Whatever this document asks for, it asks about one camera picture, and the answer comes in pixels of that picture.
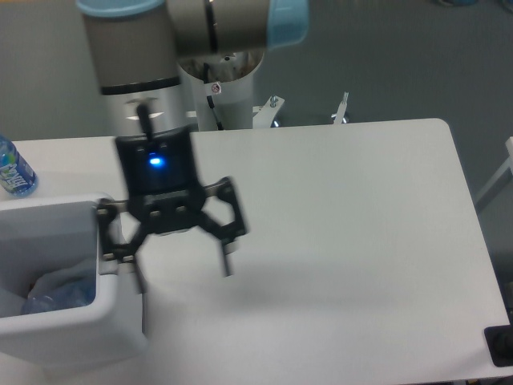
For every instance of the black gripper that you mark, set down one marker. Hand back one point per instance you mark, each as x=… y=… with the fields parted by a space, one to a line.
x=166 y=196

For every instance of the clear plastic water bottle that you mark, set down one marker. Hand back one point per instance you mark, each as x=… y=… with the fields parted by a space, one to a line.
x=72 y=294

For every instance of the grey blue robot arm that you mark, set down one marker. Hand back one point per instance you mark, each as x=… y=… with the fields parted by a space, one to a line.
x=136 y=48

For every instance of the white trash can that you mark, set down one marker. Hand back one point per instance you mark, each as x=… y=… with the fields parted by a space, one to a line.
x=47 y=242

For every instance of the blue labelled bottle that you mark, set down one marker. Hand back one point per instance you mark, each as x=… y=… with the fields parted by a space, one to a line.
x=17 y=177

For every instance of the black table clamp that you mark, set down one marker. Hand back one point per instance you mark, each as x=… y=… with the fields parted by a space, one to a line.
x=499 y=342

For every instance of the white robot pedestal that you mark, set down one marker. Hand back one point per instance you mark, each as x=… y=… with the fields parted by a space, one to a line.
x=223 y=92

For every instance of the white frame right edge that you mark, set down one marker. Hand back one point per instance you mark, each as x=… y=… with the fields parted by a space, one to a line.
x=497 y=182

